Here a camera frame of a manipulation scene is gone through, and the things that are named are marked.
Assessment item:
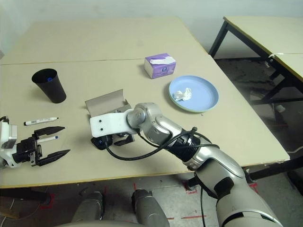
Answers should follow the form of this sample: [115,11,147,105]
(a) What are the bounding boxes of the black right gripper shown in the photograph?
[113,132,135,147]

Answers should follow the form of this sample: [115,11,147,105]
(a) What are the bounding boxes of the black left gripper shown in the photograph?
[11,126,71,167]

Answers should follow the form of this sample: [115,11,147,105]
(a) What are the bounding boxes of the white marker blue cap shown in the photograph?
[37,135,59,144]

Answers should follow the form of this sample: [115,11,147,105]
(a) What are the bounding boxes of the black sunglasses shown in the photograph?
[91,136,112,151]

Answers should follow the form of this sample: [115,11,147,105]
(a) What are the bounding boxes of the grey glasses case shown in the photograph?
[84,89,133,123]

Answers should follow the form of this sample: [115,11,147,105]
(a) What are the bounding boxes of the white tissue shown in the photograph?
[172,87,192,102]

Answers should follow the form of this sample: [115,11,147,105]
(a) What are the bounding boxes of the blue plate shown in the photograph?
[168,75,220,114]

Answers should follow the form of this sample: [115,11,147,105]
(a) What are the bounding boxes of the white marker black cap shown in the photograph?
[23,116,59,126]

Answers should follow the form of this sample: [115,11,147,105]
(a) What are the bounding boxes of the black plastic cup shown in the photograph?
[31,68,67,104]

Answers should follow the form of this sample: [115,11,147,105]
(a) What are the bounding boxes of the black table base bar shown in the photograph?
[246,160,303,180]
[0,188,52,204]

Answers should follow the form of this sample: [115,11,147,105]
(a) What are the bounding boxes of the grey right robot foot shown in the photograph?
[131,189,170,227]

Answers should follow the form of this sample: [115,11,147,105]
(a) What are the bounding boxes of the grey robot foot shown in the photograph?
[72,191,105,223]
[131,189,170,227]

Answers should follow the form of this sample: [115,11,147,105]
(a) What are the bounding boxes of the grey left robot foot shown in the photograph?
[72,191,105,223]

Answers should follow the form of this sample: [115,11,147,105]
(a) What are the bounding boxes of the wooden plank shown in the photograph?
[0,209,19,219]

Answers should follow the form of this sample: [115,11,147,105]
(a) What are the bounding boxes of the purple tissue box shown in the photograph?
[144,53,177,79]

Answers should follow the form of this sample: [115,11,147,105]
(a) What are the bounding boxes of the grey robot torso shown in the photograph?
[54,219,143,227]

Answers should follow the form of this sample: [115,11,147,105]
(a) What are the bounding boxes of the beige side table black legs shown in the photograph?
[250,53,303,105]
[209,16,303,59]

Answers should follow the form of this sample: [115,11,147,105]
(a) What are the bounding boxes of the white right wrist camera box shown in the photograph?
[89,113,134,138]

